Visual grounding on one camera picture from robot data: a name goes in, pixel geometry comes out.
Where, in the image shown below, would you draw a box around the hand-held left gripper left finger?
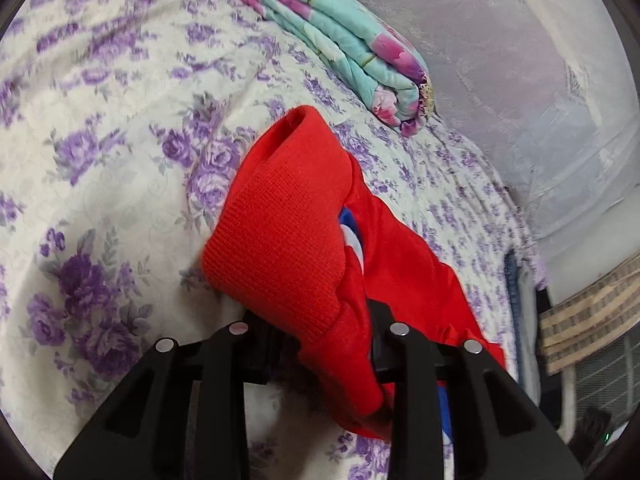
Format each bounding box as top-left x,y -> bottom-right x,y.
54,310 -> 281,480

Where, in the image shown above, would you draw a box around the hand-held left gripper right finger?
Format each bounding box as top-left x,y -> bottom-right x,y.
369,305 -> 586,480

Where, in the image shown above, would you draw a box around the red pants with blue stripes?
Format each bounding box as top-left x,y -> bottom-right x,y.
200,105 -> 507,442

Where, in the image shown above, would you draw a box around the white radiator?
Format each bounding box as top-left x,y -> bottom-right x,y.
560,330 -> 640,433

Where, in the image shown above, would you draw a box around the grey sweatpants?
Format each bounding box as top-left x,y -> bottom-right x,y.
517,272 -> 545,403

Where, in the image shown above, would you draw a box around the beige striped curtain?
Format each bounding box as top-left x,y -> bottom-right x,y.
537,260 -> 640,377

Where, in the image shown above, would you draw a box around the blue jeans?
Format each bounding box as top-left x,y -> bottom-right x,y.
502,250 -> 523,316

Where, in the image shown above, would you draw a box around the purple floral bed sheet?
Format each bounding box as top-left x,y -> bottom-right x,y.
0,0 -> 548,480

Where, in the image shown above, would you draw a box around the folded teal floral blanket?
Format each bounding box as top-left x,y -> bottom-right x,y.
232,0 -> 436,138

